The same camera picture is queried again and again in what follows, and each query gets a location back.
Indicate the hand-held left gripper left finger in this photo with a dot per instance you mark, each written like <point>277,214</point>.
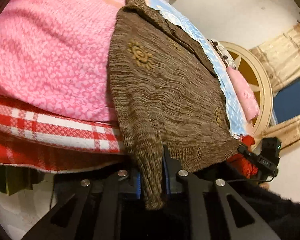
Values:
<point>130,180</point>

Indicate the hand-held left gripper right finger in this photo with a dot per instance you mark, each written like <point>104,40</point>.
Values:
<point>168,180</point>

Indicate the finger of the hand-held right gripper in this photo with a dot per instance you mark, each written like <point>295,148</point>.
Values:
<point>248,155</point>

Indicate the brown knit sweater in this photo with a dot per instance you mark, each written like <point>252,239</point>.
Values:
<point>165,92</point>

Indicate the cream patterned curtain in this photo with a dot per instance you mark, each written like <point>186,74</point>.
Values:
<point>290,132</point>
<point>282,55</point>

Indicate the pink pillow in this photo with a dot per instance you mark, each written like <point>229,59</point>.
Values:
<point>245,97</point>

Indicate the window pane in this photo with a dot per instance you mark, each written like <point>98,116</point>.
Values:
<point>290,100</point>

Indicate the cream round headboard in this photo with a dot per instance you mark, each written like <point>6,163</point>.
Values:
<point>262,85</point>

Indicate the red plaid blanket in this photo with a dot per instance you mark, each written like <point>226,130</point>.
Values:
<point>52,130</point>

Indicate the spotted pillow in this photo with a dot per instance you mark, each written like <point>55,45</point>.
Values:
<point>223,52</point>

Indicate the dark green box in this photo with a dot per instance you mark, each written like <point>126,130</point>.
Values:
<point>12,180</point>

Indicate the pink and blue bed sheet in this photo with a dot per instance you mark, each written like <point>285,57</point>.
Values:
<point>52,55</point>

